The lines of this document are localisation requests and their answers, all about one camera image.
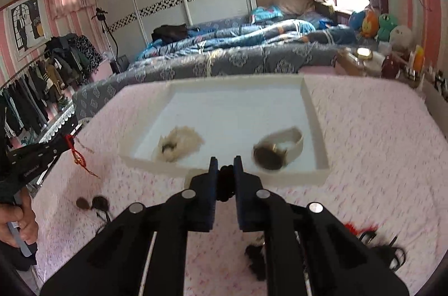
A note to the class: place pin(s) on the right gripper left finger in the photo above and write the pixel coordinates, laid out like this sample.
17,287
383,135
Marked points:
143,250

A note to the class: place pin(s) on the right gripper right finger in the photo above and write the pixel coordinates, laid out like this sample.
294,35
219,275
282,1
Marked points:
308,250

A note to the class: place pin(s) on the black hair claw clip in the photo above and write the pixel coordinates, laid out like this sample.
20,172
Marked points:
393,256

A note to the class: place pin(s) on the white strap wristwatch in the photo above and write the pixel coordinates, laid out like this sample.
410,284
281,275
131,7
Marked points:
277,150

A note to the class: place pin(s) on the cream fabric scrunchie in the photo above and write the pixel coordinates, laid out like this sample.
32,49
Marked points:
180,143

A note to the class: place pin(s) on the amber pendant red tassel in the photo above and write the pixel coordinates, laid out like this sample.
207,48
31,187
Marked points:
357,231

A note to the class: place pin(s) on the jade pendant black knot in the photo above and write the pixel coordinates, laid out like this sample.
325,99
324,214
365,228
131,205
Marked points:
225,183

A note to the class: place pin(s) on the person's left hand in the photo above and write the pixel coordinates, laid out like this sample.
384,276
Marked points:
24,216

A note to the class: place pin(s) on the lace covered low cabinet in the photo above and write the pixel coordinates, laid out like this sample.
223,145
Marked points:
63,123

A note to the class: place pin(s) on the clothes rack with garments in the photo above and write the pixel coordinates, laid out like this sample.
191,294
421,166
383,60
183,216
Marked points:
67,61

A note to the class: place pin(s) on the floral pink tablecloth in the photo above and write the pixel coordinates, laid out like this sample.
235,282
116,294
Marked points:
388,167

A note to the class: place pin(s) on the white shallow tray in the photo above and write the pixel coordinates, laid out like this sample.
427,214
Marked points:
231,114

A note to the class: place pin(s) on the black garment steamer stand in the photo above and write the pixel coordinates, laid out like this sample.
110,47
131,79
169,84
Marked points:
119,64

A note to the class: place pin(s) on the framed wedding silhouette picture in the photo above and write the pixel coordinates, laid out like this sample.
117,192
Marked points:
27,26

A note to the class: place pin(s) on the white cosmetics organizer box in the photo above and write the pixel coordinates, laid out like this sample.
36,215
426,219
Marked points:
436,104

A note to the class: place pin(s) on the black bag on bed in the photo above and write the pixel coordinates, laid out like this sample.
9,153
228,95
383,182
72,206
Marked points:
170,33

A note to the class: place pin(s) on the dark red round jar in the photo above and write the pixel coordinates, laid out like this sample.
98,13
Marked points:
389,68

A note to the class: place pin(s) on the bed with blue quilt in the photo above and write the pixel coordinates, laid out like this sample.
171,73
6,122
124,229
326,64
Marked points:
282,47

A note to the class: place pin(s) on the orange bottle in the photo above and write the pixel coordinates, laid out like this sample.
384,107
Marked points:
418,59

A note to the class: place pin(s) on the white plush toy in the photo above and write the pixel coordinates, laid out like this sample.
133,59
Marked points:
401,38

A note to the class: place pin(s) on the orange plush toy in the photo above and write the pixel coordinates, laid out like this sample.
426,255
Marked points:
370,24

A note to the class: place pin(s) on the green plush toy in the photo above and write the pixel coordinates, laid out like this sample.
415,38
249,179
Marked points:
387,23

